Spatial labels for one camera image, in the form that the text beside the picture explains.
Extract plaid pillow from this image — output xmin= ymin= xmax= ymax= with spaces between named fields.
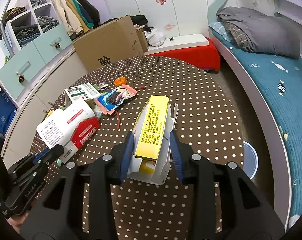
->
xmin=225 ymin=23 xmax=252 ymax=52

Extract red covered bench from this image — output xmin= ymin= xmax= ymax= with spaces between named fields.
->
xmin=144 ymin=34 xmax=220 ymax=72

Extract folded grey blanket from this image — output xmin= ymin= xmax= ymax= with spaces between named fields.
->
xmin=217 ymin=7 xmax=300 ymax=59

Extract person's left hand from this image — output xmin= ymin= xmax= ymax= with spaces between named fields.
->
xmin=7 ymin=211 xmax=29 ymax=233

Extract pink blue snack wrapper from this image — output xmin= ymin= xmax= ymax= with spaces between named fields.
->
xmin=94 ymin=84 xmax=137 ymax=115

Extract blue storage bag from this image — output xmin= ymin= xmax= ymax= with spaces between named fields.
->
xmin=0 ymin=90 xmax=17 ymax=135

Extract red white medicine box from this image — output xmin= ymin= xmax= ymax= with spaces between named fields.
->
xmin=36 ymin=100 xmax=100 ymax=164

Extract teal bed mattress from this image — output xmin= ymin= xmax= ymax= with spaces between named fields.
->
xmin=209 ymin=22 xmax=302 ymax=221

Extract white green printed box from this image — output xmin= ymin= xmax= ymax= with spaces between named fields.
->
xmin=64 ymin=83 xmax=101 ymax=107

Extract red string strip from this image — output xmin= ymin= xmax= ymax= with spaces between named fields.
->
xmin=115 ymin=86 xmax=146 ymax=131

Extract hanging jackets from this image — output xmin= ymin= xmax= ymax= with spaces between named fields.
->
xmin=51 ymin=0 xmax=101 ymax=39

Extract small brown cardboard box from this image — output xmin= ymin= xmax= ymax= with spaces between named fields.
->
xmin=136 ymin=29 xmax=149 ymax=53

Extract translucent blue trash bin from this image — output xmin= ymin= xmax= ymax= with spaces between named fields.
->
xmin=243 ymin=141 xmax=259 ymax=180

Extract teal drawer cabinet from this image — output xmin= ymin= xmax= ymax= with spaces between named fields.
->
xmin=0 ymin=24 xmax=72 ymax=100

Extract brown polka dot tablecloth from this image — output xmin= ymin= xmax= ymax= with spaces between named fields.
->
xmin=29 ymin=55 xmax=245 ymax=239

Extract white plastic bag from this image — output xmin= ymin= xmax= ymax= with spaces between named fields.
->
xmin=144 ymin=28 xmax=166 ymax=47

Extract large brown cardboard box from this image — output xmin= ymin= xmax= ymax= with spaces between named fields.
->
xmin=73 ymin=15 xmax=144 ymax=72

